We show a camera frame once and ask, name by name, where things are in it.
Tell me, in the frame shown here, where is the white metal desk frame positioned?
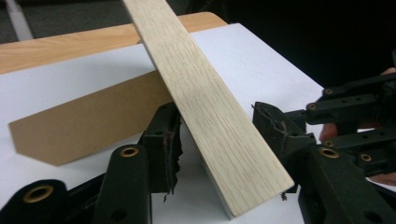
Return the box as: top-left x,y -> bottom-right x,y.
4,0 -> 34,41

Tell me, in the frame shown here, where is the white table mat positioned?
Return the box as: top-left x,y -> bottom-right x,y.
0,22 -> 396,224

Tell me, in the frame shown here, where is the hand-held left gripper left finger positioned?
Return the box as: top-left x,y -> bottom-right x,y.
138,102 -> 183,194

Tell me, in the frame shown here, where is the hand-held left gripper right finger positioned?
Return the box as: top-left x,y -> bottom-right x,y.
252,101 -> 316,192

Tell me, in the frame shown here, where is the light wooden picture frame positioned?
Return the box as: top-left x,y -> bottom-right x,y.
8,0 -> 295,220

